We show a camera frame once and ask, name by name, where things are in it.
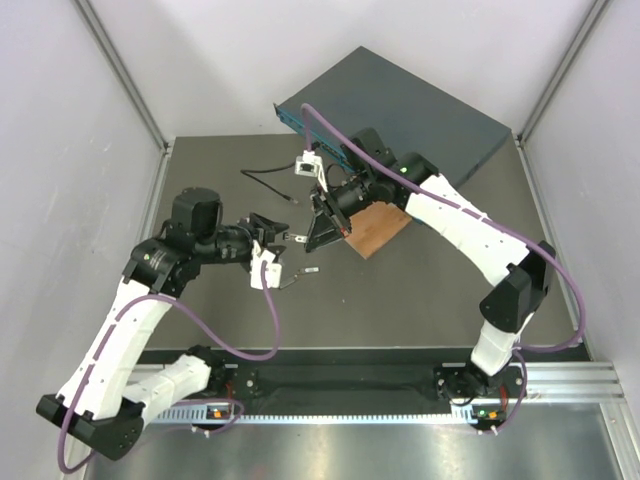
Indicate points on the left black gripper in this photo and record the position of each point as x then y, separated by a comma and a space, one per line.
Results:
263, 230

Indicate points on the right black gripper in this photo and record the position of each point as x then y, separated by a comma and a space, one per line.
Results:
329, 223

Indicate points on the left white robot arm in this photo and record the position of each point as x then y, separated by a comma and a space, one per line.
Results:
98, 405

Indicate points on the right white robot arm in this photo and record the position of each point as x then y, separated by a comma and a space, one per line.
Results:
520, 278

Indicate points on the wooden board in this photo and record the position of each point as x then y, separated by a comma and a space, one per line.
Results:
374, 227

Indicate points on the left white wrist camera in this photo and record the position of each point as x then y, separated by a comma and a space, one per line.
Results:
265, 270

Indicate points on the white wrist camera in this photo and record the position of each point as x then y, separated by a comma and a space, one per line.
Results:
309, 164
265, 270

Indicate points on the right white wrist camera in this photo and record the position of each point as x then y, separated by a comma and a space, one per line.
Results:
309, 164

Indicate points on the blue network switch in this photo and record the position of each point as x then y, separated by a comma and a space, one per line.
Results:
410, 115

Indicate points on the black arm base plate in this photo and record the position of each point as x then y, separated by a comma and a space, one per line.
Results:
358, 381

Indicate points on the slotted cable duct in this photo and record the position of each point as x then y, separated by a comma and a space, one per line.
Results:
210, 415

